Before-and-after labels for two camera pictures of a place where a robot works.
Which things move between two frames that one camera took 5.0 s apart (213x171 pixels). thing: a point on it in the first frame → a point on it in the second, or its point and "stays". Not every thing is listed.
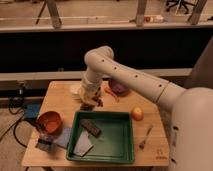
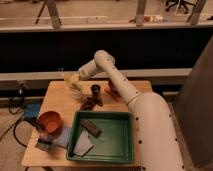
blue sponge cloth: [64, 137] stays
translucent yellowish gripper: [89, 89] → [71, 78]
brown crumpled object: [86, 106] stays
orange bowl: [50, 122] stays
